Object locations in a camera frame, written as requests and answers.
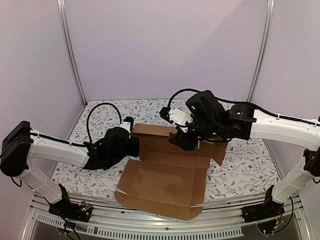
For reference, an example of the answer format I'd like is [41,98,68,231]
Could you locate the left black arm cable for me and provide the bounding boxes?
[86,102,123,146]

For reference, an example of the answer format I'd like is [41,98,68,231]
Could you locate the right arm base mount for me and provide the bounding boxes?
[241,189,285,235]

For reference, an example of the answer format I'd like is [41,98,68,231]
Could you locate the aluminium front rail frame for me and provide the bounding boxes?
[21,194,314,240]

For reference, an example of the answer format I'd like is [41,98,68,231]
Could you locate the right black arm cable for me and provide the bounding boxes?
[166,88,318,125]

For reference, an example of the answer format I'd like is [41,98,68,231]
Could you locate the floral patterned table mat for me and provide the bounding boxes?
[51,99,280,202]

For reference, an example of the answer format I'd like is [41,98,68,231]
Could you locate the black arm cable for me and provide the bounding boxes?
[86,102,123,146]
[166,88,318,125]

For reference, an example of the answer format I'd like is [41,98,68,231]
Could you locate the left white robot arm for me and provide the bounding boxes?
[0,121,140,217]

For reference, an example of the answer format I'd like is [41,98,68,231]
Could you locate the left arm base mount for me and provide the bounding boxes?
[48,183,93,223]

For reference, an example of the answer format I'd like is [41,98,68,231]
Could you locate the aluminium corner post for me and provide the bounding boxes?
[246,0,275,102]
[57,0,88,107]

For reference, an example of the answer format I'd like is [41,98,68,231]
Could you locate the brown cardboard box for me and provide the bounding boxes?
[114,123,228,220]

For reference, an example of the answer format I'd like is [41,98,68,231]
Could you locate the right aluminium corner post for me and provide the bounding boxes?
[246,0,275,102]

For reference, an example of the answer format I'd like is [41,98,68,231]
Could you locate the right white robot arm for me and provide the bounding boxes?
[160,89,320,218]

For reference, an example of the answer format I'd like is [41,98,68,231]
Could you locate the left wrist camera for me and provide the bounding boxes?
[119,116,134,137]

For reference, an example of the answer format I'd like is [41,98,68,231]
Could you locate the left aluminium corner post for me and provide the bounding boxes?
[57,0,88,107]

